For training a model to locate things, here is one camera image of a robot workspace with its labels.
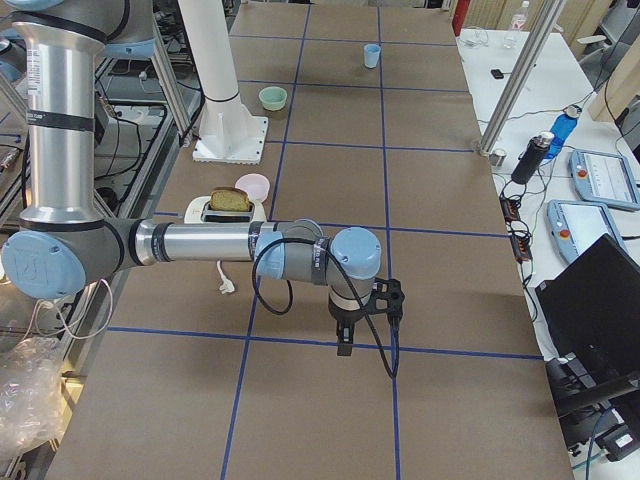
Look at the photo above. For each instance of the teach pendant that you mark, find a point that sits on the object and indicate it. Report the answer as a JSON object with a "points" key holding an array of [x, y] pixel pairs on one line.
{"points": [[577, 225], [604, 177]]}

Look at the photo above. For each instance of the pink bowl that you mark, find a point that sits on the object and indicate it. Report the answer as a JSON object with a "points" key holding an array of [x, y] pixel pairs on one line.
{"points": [[256, 186]]}

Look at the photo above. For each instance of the aluminium frame post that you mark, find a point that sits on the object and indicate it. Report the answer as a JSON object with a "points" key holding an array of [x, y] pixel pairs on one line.
{"points": [[535, 42]]}

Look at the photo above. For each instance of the black thermos bottle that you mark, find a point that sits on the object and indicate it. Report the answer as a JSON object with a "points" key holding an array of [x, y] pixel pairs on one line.
{"points": [[537, 148]]}

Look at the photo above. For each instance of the clear plastic bottle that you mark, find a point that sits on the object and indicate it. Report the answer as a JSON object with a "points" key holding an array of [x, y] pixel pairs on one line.
{"points": [[516, 25]]}

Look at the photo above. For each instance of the blue water bottle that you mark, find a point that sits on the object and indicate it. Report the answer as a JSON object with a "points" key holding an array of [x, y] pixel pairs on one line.
{"points": [[561, 129]]}

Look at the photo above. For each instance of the light blue cup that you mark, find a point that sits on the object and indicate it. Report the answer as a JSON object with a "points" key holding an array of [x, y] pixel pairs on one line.
{"points": [[371, 54]]}

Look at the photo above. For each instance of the black laptop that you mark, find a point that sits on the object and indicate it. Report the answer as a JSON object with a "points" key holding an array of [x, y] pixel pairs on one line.
{"points": [[592, 308]]}

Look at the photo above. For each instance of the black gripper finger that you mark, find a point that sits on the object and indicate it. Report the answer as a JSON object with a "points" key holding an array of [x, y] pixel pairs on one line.
{"points": [[345, 339]]}

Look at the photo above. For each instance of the white toaster plug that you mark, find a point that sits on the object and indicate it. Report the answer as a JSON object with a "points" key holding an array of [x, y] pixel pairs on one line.
{"points": [[226, 286]]}

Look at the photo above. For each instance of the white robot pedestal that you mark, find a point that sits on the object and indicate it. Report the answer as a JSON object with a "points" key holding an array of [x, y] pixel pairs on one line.
{"points": [[228, 132]]}

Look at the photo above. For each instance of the cream white toaster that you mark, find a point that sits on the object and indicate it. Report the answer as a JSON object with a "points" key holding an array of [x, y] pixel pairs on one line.
{"points": [[200, 211]]}

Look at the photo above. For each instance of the clear plastic bag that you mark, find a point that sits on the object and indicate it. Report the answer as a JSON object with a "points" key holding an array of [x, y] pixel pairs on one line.
{"points": [[31, 399]]}

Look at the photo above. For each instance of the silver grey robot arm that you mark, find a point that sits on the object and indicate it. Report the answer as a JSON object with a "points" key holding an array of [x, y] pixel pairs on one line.
{"points": [[64, 243]]}

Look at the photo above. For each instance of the near teach pendant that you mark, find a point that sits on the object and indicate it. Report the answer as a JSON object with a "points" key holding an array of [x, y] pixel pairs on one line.
{"points": [[577, 225]]}

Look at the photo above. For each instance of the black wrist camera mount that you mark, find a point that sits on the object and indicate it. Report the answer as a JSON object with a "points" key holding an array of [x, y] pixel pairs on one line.
{"points": [[387, 297]]}

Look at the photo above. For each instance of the brown toast slice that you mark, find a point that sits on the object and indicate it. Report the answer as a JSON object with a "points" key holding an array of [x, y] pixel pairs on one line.
{"points": [[229, 199]]}

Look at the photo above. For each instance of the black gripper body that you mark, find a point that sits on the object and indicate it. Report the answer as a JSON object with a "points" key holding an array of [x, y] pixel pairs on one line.
{"points": [[347, 317]]}

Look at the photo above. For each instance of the far teach pendant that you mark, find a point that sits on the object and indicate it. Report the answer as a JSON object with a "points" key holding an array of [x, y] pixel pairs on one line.
{"points": [[604, 177]]}

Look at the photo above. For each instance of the orange black adapter box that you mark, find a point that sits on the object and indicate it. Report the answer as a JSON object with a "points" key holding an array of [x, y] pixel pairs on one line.
{"points": [[510, 210]]}

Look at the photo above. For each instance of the green bowl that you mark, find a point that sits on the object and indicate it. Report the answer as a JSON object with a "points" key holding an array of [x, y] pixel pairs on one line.
{"points": [[273, 98]]}

